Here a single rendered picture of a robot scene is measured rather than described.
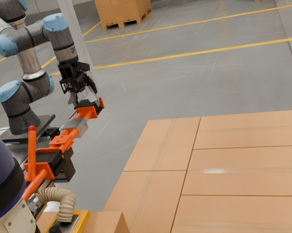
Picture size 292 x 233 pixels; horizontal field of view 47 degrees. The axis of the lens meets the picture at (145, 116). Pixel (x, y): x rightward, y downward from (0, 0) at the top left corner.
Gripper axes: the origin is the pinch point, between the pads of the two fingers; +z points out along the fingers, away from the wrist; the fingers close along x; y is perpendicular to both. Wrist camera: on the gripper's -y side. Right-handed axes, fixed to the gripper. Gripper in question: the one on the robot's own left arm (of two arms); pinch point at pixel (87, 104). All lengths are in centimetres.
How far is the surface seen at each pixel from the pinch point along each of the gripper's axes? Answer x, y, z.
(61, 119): -178, -216, 124
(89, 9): -446, -916, 113
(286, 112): 77, -99, 67
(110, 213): 13.2, 30.6, 26.5
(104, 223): 12.7, 35.1, 26.5
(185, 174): 20, -39, 68
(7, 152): 11, 55, -17
